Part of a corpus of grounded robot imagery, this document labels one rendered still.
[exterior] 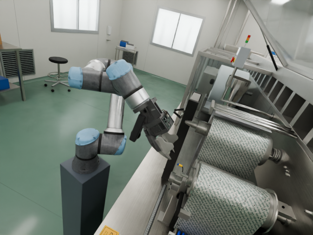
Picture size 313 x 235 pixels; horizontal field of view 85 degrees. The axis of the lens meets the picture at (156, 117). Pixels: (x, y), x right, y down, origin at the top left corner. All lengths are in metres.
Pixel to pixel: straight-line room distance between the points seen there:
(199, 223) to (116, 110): 0.66
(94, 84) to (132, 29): 6.12
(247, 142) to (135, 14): 6.21
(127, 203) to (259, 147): 0.67
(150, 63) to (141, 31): 1.07
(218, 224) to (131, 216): 0.41
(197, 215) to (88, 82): 0.61
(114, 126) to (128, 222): 0.47
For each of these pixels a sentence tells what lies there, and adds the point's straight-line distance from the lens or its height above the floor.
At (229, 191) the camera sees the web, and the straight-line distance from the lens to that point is 0.66.
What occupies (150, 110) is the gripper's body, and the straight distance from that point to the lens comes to 0.55.
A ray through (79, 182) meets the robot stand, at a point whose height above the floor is 0.90.
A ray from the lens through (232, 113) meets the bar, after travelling 0.81.
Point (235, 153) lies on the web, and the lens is 0.83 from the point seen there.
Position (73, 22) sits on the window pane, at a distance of 5.24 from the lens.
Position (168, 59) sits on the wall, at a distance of 6.27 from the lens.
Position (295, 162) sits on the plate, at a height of 1.39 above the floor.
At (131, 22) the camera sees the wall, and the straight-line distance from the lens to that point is 6.74.
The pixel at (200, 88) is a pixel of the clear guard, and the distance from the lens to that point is 1.54.
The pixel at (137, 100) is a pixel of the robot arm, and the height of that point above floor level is 1.49.
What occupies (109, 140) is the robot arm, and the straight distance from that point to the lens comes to 0.97.
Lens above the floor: 1.72
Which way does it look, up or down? 28 degrees down
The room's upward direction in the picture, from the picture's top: 15 degrees clockwise
